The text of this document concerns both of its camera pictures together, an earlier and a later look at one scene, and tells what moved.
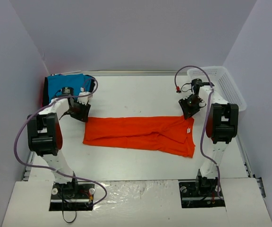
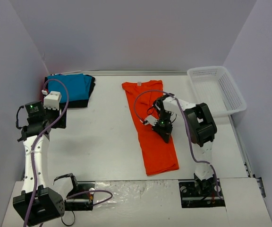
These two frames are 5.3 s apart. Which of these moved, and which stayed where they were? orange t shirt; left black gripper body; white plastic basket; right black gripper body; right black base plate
Moved: left black gripper body; right black gripper body; orange t shirt
Stayed: right black base plate; white plastic basket
